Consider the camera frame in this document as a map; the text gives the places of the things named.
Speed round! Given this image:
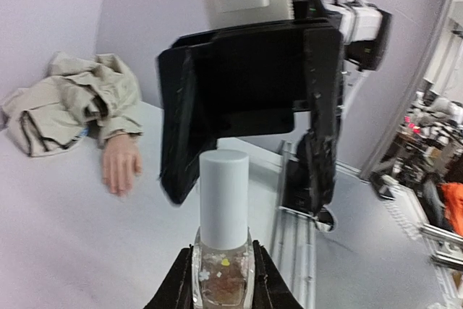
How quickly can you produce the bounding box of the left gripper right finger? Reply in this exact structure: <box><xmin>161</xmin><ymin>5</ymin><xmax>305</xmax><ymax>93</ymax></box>
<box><xmin>252</xmin><ymin>240</ymin><xmax>302</xmax><ymax>309</ymax></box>

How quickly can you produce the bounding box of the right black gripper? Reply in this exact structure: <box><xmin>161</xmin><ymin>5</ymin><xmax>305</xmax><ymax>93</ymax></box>
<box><xmin>158</xmin><ymin>19</ymin><xmax>344</xmax><ymax>216</ymax></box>

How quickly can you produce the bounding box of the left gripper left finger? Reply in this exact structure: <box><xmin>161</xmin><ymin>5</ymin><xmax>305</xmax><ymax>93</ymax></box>
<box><xmin>144</xmin><ymin>246</ymin><xmax>193</xmax><ymax>309</ymax></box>

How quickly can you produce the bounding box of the white nail polish cap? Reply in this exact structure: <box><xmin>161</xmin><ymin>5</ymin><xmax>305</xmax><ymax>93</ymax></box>
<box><xmin>200</xmin><ymin>150</ymin><xmax>249</xmax><ymax>250</ymax></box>

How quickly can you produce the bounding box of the clear nail polish bottle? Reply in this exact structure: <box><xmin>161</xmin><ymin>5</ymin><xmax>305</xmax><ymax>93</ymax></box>
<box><xmin>192</xmin><ymin>232</ymin><xmax>255</xmax><ymax>309</ymax></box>

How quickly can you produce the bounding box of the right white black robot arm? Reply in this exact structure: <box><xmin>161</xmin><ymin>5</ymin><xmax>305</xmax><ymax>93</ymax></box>
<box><xmin>157</xmin><ymin>0</ymin><xmax>392</xmax><ymax>218</ymax></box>

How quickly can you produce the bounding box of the mannequin hand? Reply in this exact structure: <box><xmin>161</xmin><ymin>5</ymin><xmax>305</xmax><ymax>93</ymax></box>
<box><xmin>102</xmin><ymin>133</ymin><xmax>142</xmax><ymax>197</ymax></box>

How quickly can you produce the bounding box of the beige jacket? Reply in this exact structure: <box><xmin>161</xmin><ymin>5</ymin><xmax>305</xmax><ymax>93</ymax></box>
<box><xmin>1</xmin><ymin>52</ymin><xmax>143</xmax><ymax>157</ymax></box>

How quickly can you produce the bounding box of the aluminium front rail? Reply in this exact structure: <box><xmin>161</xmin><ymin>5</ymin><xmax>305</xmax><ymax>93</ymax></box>
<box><xmin>269</xmin><ymin>140</ymin><xmax>463</xmax><ymax>309</ymax></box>

